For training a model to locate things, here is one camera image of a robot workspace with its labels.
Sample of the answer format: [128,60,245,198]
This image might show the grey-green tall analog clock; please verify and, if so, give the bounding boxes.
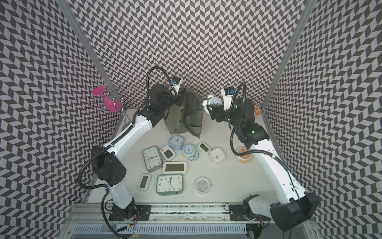
[142,146,163,173]

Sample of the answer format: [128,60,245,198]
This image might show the small grey digital clock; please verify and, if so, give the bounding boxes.
[137,173,152,191]

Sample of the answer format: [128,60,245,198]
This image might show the small white digital clock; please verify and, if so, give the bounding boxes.
[198,142,211,155]

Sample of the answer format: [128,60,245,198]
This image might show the green canvas bag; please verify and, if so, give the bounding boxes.
[164,87,204,138]

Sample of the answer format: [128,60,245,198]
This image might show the light blue square clock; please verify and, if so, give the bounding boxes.
[169,135,185,150]

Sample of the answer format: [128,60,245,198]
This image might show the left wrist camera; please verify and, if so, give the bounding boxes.
[170,75,183,94]

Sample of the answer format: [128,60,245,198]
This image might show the orange patterned bowl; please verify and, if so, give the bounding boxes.
[254,106,261,117]

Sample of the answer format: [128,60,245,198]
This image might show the blue round twin-bell clock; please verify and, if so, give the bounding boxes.
[182,144,196,161]

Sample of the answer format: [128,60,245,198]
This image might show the white wide digital clock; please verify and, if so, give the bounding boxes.
[162,161,188,174]

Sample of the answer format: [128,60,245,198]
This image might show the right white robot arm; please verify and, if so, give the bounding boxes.
[202,82,320,232]

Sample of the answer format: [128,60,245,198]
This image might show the white twin-bell alarm clock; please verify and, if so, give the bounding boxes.
[202,95,223,115]

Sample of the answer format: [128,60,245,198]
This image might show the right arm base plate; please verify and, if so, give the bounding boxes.
[224,204,271,221]

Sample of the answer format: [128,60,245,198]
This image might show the aluminium front rail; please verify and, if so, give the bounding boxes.
[63,202,275,226]

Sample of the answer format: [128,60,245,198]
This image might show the white orange digital clock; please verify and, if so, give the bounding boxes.
[160,145,176,161]

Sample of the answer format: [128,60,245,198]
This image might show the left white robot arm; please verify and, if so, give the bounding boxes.
[77,66,184,221]

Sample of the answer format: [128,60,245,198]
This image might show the white square analog clock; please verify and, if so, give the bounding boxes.
[209,147,226,164]

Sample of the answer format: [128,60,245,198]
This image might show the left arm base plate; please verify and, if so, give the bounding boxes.
[108,204,152,222]

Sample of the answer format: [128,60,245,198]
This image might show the grey-green large analog clock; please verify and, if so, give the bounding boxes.
[156,174,184,196]

